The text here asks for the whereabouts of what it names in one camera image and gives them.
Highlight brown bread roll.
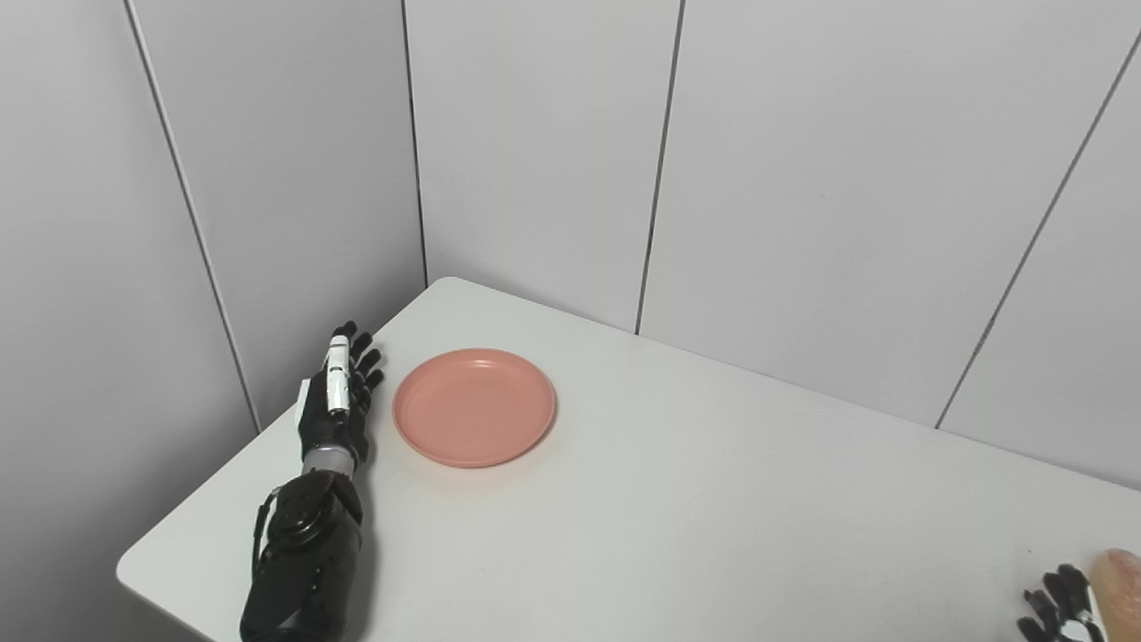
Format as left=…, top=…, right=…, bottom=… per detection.
left=1092, top=548, right=1141, bottom=642

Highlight pink round plate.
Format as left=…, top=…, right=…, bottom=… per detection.
left=392, top=348, right=558, bottom=469

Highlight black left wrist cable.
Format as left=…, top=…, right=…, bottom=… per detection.
left=251, top=501, right=274, bottom=576

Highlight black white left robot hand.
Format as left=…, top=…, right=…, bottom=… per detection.
left=297, top=321, right=386, bottom=465

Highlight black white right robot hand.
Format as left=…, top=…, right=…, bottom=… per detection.
left=1018, top=564, right=1106, bottom=642

